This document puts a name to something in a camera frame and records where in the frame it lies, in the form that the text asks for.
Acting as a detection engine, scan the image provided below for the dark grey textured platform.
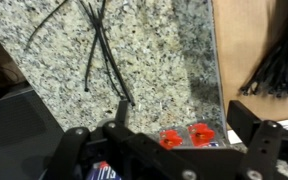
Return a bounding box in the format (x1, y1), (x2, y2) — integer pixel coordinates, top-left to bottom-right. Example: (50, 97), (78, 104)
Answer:
(0, 86), (65, 180)

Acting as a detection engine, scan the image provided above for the cardboard box cover white rim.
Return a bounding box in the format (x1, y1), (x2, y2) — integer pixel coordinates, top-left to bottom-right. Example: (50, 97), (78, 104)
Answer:
(211, 0), (288, 145)

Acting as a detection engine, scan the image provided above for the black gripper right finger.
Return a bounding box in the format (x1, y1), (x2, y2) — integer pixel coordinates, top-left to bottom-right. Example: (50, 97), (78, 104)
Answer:
(226, 99), (288, 180)

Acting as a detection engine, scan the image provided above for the large black zip tie bundle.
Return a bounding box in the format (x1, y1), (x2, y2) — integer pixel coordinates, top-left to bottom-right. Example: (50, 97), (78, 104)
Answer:
(239, 0), (288, 101)

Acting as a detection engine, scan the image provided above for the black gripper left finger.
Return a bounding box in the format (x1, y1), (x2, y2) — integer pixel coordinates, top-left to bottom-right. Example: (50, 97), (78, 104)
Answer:
(43, 99), (198, 180)

